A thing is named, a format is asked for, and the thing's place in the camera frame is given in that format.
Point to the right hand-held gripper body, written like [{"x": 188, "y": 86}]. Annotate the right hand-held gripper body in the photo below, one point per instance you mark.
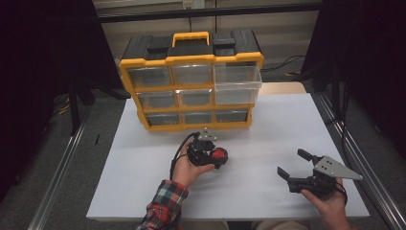
[{"x": 317, "y": 184}]

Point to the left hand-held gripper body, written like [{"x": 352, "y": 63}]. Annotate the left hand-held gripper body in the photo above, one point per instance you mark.
[{"x": 199, "y": 153}]

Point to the round red metal tin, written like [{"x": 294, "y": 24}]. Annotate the round red metal tin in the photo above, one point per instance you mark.
[{"x": 219, "y": 155}]

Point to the yellow black drawer organizer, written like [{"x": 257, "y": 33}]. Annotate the yellow black drawer organizer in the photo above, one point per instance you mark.
[{"x": 191, "y": 59}]

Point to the person's left hand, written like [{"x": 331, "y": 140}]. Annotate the person's left hand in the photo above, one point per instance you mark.
[{"x": 186, "y": 172}]

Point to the person's right hand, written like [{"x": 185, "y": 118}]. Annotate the person's right hand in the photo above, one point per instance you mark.
[{"x": 330, "y": 206}]

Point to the person's right leg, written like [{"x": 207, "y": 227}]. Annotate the person's right leg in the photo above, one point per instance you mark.
[{"x": 281, "y": 226}]

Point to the light wooden table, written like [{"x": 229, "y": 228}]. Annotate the light wooden table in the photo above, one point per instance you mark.
[{"x": 282, "y": 88}]

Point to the grid of clear plastic drawers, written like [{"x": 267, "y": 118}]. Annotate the grid of clear plastic drawers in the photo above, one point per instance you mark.
[{"x": 191, "y": 75}]

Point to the small black stick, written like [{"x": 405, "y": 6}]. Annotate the small black stick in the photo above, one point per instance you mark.
[{"x": 97, "y": 139}]

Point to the black curtain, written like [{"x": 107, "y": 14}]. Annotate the black curtain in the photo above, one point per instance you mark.
[
  {"x": 367, "y": 48},
  {"x": 38, "y": 64}
]

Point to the black metal stand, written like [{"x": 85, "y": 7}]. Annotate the black metal stand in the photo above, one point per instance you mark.
[{"x": 75, "y": 111}]

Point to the black horizontal bar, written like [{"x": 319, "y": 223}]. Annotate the black horizontal bar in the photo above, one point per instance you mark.
[{"x": 143, "y": 16}]

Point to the aluminium floor rail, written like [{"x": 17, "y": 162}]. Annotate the aluminium floor rail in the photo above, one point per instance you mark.
[
  {"x": 57, "y": 179},
  {"x": 381, "y": 201}
]

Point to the white wall outlet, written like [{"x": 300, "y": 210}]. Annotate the white wall outlet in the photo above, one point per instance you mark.
[{"x": 193, "y": 4}]

